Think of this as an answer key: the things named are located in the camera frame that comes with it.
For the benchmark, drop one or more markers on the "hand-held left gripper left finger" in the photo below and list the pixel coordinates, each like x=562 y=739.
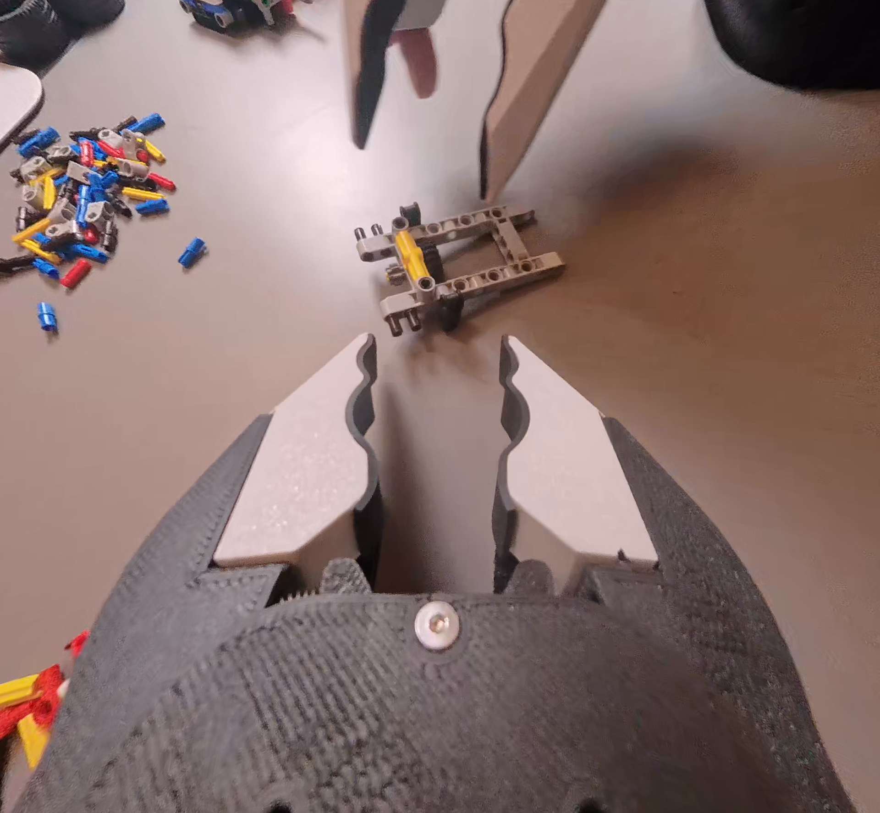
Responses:
x=295 y=469

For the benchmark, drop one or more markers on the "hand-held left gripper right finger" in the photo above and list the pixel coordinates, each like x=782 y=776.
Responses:
x=570 y=483

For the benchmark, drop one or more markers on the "grey lego frame assembly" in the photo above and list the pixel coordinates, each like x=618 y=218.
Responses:
x=495 y=276

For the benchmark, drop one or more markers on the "blue lego pin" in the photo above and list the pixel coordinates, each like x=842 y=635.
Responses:
x=47 y=316
x=192 y=252

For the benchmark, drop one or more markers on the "red lego pin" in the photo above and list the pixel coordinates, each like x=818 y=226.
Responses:
x=75 y=273

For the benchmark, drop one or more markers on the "pile of small lego pieces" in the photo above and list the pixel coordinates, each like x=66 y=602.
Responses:
x=82 y=197

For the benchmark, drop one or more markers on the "red and yellow lego heap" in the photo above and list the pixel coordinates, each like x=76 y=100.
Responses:
x=27 y=696

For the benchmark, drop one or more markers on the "black fabric object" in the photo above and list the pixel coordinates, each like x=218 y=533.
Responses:
x=797 y=1

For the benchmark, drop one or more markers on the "white rounded board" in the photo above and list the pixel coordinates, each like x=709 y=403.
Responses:
x=14 y=101

